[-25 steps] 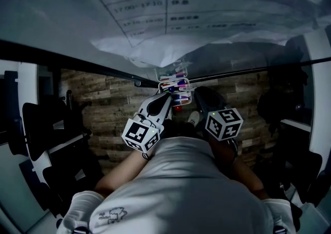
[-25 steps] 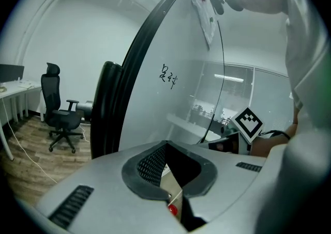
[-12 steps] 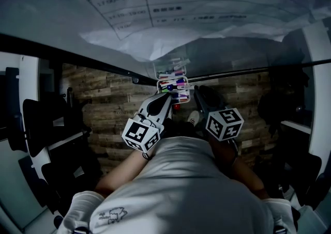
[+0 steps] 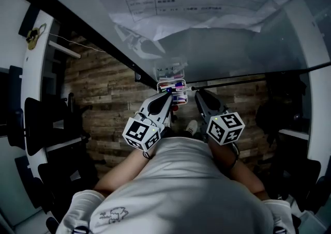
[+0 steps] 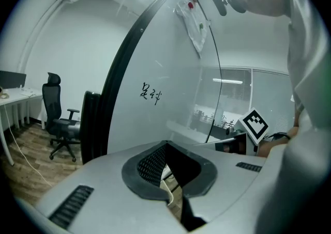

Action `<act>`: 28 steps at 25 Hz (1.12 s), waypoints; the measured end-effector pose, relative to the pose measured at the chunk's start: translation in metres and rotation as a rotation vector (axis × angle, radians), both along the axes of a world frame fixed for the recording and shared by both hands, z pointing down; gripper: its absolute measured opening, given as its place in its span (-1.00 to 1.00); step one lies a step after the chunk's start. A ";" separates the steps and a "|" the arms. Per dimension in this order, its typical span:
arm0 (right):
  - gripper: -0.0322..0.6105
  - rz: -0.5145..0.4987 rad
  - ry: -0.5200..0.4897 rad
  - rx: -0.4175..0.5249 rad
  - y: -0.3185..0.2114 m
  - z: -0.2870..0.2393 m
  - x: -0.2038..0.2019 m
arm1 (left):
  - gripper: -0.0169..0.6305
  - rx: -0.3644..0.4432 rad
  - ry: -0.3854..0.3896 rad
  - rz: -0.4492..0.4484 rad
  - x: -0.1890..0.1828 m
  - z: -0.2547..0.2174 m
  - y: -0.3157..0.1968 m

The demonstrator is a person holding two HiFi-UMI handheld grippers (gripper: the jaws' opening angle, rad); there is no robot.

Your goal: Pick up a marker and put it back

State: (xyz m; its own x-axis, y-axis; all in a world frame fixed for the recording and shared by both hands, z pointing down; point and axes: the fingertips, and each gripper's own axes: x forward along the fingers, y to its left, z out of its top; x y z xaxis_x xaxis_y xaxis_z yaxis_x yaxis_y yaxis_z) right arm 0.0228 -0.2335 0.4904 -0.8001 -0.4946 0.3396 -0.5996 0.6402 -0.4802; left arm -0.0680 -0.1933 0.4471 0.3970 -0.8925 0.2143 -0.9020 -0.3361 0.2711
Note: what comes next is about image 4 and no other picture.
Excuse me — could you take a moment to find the person's right forearm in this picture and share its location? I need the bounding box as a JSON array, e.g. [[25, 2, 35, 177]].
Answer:
[[208, 139, 267, 200]]

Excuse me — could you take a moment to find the thin white cable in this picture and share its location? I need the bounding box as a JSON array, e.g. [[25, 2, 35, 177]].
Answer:
[[48, 33, 106, 53]]

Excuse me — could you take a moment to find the dark blue desk divider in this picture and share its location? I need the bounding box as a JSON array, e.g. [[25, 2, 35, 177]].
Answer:
[[6, 108, 25, 151], [18, 4, 41, 39], [14, 155, 43, 210], [7, 65, 23, 99]]

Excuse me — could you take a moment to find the person's left forearm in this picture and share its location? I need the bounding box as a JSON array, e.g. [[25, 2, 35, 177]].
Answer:
[[94, 147, 156, 197]]

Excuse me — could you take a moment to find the long white office desk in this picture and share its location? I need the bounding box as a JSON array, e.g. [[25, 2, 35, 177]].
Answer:
[[283, 3, 331, 169], [22, 8, 82, 174]]

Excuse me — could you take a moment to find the white plastic marker tray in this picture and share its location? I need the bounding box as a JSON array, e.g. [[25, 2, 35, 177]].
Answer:
[[156, 79, 187, 105]]

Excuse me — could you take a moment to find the glass whiteboard with black frame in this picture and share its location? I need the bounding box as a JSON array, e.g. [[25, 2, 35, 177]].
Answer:
[[0, 0, 331, 91]]

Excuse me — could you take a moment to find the thin black wrist band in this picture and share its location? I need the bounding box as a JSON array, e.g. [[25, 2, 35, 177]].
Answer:
[[227, 150, 240, 170]]

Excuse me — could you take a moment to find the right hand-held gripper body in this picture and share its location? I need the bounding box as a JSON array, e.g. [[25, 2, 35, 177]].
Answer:
[[201, 111, 246, 146]]

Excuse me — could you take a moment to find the black office chair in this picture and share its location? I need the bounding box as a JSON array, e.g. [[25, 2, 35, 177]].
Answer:
[[263, 159, 323, 213], [37, 160, 101, 215], [24, 92, 93, 156]]

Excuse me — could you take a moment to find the person's white shirt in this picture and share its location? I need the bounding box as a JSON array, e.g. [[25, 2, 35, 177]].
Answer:
[[55, 136, 297, 234]]

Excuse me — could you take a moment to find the yellowish pouch with strap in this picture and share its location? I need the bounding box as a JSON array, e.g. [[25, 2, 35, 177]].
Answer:
[[25, 23, 48, 51]]

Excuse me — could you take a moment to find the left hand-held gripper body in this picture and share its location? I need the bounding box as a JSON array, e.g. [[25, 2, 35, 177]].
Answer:
[[122, 113, 171, 152]]

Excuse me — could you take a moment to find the person's white shoe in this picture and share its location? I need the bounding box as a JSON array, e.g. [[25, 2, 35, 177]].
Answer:
[[185, 119, 199, 135]]

